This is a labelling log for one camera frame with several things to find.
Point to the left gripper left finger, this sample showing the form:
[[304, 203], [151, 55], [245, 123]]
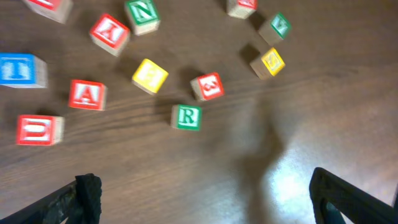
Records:
[[77, 202]]

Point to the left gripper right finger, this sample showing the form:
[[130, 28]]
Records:
[[334, 198]]

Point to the red U block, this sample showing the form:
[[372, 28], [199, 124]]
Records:
[[39, 130]]

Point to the red A block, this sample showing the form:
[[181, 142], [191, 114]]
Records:
[[87, 95]]

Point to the green R block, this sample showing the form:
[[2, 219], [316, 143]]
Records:
[[186, 117]]

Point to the yellow block centre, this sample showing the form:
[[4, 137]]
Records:
[[149, 76]]

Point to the blue T block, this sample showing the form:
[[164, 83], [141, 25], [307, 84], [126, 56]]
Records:
[[20, 70]]

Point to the yellow S block right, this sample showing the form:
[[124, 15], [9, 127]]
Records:
[[268, 65]]

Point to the red Y block tilted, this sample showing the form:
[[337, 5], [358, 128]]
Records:
[[110, 34]]

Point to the red 3 block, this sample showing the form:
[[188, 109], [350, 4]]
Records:
[[207, 87]]

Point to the red E block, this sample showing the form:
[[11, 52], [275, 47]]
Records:
[[56, 10]]

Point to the green V block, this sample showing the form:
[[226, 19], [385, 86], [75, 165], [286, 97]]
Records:
[[275, 29]]

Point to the green N block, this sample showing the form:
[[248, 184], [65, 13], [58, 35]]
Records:
[[143, 16]]

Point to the red M block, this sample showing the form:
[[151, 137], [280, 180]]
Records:
[[241, 9]]

